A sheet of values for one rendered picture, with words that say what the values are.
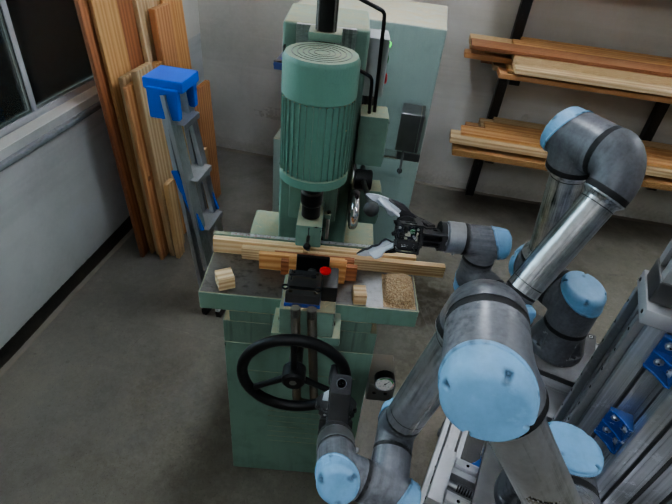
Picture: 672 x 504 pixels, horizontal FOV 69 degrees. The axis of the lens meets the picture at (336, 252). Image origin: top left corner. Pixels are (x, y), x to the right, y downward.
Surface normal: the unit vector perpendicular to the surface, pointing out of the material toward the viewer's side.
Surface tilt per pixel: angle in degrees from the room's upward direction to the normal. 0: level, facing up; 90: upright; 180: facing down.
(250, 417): 90
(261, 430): 90
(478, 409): 84
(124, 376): 0
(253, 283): 0
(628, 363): 90
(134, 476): 0
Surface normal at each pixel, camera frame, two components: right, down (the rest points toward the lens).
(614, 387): -0.43, 0.52
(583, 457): 0.12, -0.85
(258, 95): -0.18, 0.59
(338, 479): 0.01, 0.13
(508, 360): 0.25, -0.71
